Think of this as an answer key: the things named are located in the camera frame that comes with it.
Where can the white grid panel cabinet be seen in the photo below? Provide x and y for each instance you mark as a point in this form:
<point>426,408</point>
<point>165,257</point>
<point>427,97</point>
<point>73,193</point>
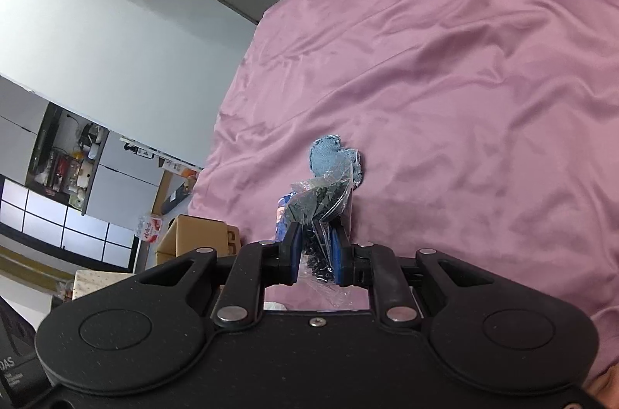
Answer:
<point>58,225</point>

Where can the person's leg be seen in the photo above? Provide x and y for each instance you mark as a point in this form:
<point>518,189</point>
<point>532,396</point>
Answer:
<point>604,389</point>

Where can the pink bed sheet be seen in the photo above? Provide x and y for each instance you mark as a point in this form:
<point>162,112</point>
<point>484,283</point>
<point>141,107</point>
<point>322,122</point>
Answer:
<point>435,75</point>

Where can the clear plastic bag of dark socks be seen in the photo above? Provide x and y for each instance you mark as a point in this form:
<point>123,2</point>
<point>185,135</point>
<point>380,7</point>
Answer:
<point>317,208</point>

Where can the brown cardboard box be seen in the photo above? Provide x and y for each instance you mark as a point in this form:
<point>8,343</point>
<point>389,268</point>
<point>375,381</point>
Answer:
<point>198,237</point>

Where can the white patterned box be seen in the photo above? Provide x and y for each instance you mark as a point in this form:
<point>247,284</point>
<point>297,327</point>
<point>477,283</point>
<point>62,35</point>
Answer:
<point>96,283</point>

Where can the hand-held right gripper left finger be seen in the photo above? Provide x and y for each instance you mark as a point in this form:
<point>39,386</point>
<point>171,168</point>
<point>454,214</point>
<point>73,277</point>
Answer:
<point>292,255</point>

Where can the light blue knitted cloth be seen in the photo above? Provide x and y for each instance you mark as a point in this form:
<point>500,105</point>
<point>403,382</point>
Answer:
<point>325,157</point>

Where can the red and white plastic packet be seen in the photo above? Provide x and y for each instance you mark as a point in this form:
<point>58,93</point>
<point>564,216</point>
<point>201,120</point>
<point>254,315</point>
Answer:
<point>151,229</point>

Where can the cluttered open shelf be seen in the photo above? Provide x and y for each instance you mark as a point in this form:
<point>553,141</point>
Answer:
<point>67,160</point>

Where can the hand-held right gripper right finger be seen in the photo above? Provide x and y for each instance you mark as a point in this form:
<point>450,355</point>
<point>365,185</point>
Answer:
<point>339,259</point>

